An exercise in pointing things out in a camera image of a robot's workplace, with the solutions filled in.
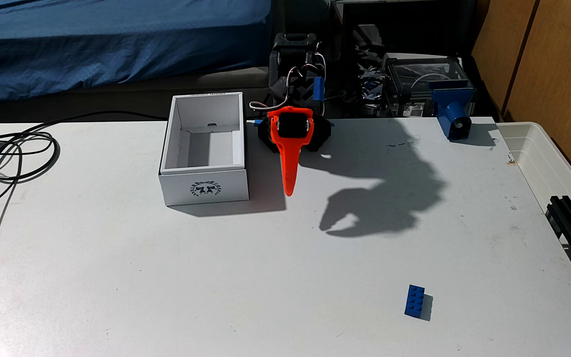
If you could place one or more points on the blue toy brick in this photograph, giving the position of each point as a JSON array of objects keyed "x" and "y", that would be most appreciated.
[{"x": 415, "y": 301}]

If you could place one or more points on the white cardboard box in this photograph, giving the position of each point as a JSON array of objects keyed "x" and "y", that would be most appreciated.
[{"x": 206, "y": 191}]

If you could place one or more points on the blue printed clamp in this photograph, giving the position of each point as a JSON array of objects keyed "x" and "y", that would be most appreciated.
[{"x": 451, "y": 106}]

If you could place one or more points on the blue bed sheet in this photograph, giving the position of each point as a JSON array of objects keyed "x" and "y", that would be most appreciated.
[{"x": 92, "y": 39}]

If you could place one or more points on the white plastic bin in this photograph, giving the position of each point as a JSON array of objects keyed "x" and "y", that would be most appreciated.
[{"x": 528, "y": 148}]

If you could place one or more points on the wooden cabinet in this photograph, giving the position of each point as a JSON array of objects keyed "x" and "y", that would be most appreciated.
[{"x": 553, "y": 59}]

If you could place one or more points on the clear enclosure with black frame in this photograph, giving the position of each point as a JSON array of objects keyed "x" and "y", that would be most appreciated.
[{"x": 414, "y": 74}]

